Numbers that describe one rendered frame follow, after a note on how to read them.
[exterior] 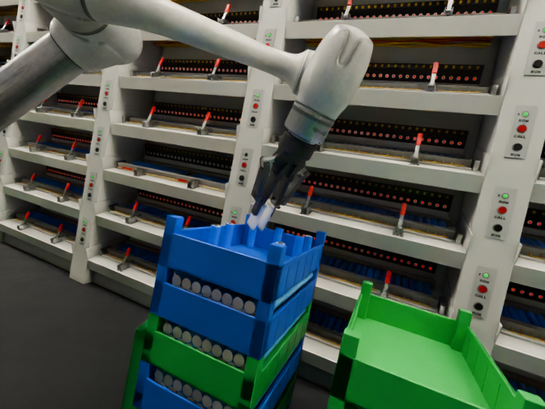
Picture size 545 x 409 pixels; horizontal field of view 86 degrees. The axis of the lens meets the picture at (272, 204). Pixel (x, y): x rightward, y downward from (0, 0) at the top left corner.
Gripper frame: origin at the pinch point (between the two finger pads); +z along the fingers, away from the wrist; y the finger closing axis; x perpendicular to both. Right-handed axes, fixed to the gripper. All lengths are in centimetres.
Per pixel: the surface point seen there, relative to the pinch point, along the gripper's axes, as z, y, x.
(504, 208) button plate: -26, 44, -25
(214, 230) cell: -0.8, -15.5, -8.6
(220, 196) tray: 14.0, 6.8, 30.7
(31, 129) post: 53, -48, 141
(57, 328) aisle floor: 65, -31, 24
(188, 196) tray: 21.5, 0.9, 40.7
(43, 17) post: 1, -50, 164
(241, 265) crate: -4.6, -17.5, -21.4
